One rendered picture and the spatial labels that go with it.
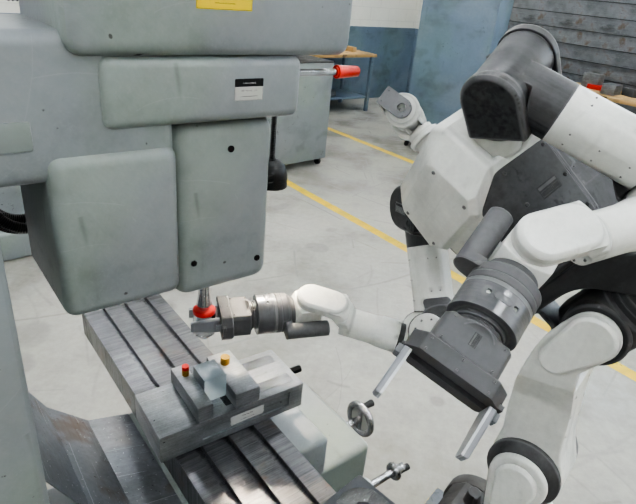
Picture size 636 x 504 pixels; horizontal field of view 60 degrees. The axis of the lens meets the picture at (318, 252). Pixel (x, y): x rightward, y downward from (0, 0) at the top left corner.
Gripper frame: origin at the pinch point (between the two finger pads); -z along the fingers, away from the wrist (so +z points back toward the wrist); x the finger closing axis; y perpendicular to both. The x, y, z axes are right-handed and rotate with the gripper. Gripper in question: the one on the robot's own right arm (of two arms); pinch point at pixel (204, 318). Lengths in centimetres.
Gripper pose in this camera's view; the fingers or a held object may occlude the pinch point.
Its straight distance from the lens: 119.4
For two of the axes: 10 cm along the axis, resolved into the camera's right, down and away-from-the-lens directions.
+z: 9.6, -0.5, 2.8
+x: 2.7, 4.5, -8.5
